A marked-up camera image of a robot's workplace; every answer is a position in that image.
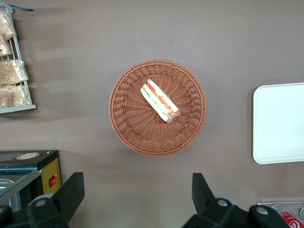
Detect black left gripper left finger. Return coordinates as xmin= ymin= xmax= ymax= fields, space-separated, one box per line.
xmin=0 ymin=172 xmax=86 ymax=228

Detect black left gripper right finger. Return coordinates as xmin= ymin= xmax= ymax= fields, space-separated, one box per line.
xmin=181 ymin=172 xmax=289 ymax=228

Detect triangle sandwich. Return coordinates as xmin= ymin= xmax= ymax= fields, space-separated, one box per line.
xmin=139 ymin=78 xmax=181 ymax=124

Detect brown round wicker basket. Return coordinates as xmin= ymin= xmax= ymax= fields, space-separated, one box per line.
xmin=108 ymin=58 xmax=208 ymax=157

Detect beige plastic tray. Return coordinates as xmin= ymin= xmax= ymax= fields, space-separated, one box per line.
xmin=252 ymin=82 xmax=304 ymax=165

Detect black food warmer appliance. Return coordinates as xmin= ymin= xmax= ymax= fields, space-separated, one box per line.
xmin=0 ymin=149 xmax=62 ymax=213

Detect clear acrylic bottle rack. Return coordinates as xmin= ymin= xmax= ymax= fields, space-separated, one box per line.
xmin=257 ymin=201 xmax=304 ymax=228

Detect steel food pan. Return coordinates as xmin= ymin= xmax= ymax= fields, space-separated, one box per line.
xmin=0 ymin=177 xmax=23 ymax=212

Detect red cola bottle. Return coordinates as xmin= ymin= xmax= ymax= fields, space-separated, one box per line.
xmin=279 ymin=210 xmax=304 ymax=228

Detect clear bag of puffed snacks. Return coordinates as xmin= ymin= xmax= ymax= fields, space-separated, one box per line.
xmin=0 ymin=84 xmax=31 ymax=109
xmin=0 ymin=34 xmax=14 ymax=57
xmin=0 ymin=11 xmax=17 ymax=40
xmin=0 ymin=59 xmax=29 ymax=86

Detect grey wire display rack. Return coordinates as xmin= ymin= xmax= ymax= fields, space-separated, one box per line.
xmin=0 ymin=6 xmax=37 ymax=114

